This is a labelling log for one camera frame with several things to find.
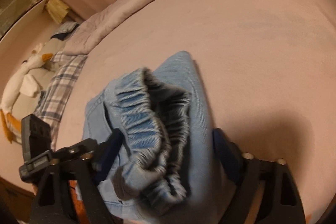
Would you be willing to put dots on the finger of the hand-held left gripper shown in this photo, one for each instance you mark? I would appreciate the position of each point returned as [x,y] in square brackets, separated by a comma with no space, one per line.
[76,149]

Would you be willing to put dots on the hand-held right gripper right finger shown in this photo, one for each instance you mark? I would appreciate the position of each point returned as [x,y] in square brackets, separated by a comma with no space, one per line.
[223,153]

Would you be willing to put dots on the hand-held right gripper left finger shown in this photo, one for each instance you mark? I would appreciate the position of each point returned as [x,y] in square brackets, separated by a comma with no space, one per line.
[109,153]

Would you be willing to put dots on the light blue denim pants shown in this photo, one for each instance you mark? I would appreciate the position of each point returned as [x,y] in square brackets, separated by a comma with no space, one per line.
[183,77]

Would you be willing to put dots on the white goose plush toy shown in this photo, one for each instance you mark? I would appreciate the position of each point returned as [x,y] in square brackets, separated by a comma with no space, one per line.
[15,85]

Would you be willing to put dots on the grey plaid pillow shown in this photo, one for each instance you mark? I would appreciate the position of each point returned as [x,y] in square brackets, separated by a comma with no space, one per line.
[63,82]

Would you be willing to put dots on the brown wooden furniture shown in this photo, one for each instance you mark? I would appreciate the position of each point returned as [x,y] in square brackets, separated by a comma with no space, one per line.
[13,197]

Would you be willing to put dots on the plaid pillow with navy trim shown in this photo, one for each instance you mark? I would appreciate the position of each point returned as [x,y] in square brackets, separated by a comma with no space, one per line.
[65,29]

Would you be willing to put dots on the pink bed sheet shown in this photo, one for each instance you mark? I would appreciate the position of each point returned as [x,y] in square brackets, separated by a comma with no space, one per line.
[249,43]

